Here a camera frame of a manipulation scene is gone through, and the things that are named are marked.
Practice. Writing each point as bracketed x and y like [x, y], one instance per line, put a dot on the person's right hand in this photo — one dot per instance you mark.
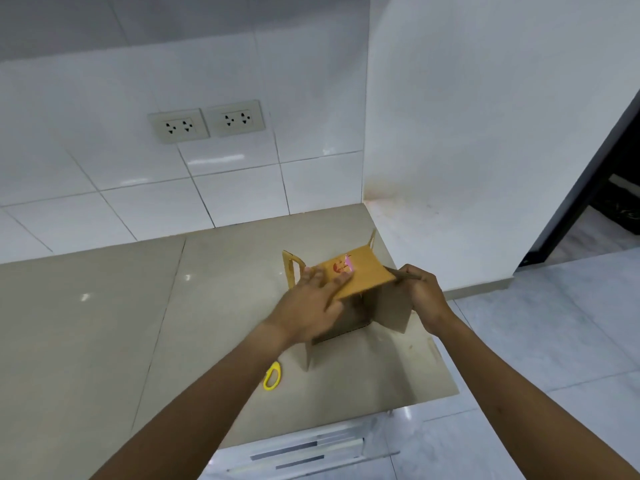
[425, 294]

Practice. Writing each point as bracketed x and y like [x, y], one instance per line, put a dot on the person's left hand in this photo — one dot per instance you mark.
[305, 312]

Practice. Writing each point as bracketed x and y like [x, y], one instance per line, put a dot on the person's right fingers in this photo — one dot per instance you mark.
[402, 274]

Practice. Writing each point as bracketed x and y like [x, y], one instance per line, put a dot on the person's left fingers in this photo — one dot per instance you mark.
[325, 282]

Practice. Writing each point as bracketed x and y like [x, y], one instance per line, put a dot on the brown cardboard box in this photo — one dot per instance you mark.
[357, 294]

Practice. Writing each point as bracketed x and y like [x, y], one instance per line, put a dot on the person's right forearm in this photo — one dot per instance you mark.
[525, 409]

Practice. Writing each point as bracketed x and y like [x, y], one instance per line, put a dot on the person's left forearm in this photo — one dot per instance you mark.
[195, 409]

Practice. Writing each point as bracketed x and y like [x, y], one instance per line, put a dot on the white drawer cabinet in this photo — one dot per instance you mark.
[305, 447]

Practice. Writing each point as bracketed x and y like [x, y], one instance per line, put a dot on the beige double wall socket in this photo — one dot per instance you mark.
[236, 118]
[179, 126]

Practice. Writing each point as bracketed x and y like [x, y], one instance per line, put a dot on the black door frame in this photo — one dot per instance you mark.
[582, 184]

